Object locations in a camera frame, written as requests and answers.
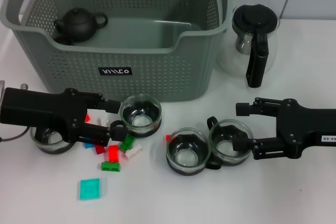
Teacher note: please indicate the small red toy brick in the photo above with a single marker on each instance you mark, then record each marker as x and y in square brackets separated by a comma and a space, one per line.
[88, 118]
[168, 139]

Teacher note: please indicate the teal square toy plate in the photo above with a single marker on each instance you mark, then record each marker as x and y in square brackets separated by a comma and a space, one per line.
[90, 188]

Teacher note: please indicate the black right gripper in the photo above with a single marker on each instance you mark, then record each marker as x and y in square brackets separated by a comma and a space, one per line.
[296, 129]

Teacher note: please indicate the glass teacup black sleeve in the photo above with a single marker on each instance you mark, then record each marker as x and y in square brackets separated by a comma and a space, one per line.
[50, 143]
[141, 123]
[223, 146]
[183, 159]

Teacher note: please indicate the bright red sloped brick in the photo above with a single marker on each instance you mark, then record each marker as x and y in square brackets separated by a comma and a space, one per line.
[113, 153]

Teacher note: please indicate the black clay teapot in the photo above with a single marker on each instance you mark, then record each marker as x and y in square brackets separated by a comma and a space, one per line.
[76, 24]

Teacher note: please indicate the glass carafe black lid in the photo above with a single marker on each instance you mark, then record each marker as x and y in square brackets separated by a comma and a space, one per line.
[257, 19]

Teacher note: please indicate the dark red toy brick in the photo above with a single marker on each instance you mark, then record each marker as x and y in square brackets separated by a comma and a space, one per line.
[99, 149]

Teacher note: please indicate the green toy brick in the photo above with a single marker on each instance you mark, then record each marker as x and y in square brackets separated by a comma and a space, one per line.
[126, 143]
[111, 166]

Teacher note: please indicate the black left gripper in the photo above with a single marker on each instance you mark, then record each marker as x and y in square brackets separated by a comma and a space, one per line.
[34, 108]

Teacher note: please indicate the grey perforated storage bin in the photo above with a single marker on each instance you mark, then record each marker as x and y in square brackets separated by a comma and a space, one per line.
[131, 85]

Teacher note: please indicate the blue toy brick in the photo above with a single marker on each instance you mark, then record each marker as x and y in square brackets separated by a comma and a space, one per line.
[88, 145]

